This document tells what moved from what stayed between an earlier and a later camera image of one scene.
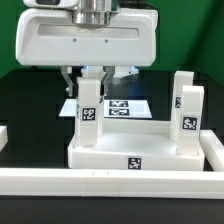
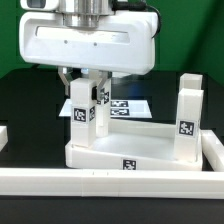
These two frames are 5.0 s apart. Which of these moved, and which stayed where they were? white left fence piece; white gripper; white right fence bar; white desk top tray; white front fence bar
Moved: white desk top tray
Stayed: white left fence piece; white right fence bar; white gripper; white front fence bar
